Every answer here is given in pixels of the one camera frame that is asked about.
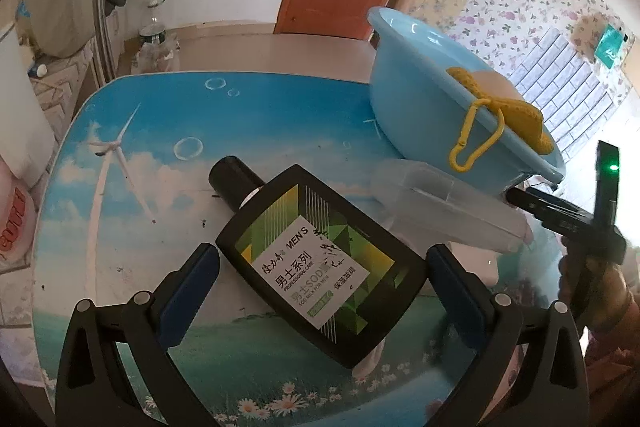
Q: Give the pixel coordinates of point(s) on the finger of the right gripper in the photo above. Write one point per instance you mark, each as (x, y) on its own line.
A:
(545, 206)

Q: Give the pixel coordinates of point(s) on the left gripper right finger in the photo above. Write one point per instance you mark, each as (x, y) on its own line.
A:
(465, 298)

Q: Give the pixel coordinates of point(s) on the person's right hand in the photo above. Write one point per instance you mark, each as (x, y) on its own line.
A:
(609, 293)

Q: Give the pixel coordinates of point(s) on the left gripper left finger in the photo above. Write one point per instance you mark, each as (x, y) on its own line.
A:
(182, 292)

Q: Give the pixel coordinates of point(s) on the rabbit plush yellow mesh dress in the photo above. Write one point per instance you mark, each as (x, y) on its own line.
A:
(497, 94)

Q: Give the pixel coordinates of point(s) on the clear plastic box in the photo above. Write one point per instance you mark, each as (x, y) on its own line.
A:
(430, 200)

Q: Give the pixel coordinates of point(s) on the light blue plastic basin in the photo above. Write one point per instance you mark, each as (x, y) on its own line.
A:
(421, 108)

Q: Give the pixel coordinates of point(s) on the glass jar on floor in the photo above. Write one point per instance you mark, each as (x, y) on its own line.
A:
(159, 48)

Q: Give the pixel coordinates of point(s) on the black men's lotion bottle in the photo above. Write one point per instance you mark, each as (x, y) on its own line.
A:
(331, 272)

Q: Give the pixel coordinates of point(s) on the teal paper bag on wall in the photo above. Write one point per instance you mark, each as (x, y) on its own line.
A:
(609, 46)

